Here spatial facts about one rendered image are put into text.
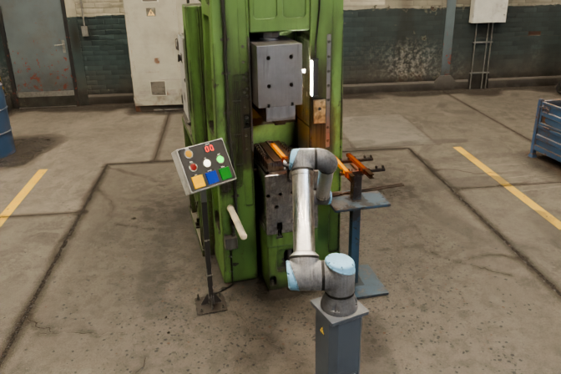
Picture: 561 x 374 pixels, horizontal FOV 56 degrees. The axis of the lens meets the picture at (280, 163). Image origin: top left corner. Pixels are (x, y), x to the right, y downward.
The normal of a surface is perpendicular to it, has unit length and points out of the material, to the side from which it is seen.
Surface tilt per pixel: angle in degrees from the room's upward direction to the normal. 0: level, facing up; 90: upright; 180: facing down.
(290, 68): 90
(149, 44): 90
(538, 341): 0
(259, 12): 90
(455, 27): 91
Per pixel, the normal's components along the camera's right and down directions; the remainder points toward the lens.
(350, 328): 0.44, 0.31
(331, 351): -0.32, 0.34
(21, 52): 0.11, 0.35
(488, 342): -0.02, -0.93
